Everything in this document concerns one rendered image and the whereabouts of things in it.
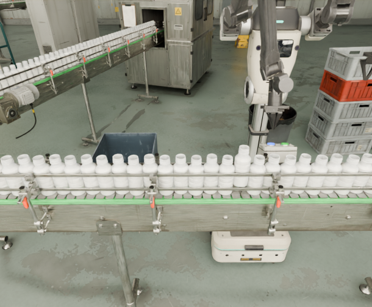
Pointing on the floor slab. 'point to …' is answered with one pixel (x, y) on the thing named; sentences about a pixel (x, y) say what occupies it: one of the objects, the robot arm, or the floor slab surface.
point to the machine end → (173, 42)
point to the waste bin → (283, 128)
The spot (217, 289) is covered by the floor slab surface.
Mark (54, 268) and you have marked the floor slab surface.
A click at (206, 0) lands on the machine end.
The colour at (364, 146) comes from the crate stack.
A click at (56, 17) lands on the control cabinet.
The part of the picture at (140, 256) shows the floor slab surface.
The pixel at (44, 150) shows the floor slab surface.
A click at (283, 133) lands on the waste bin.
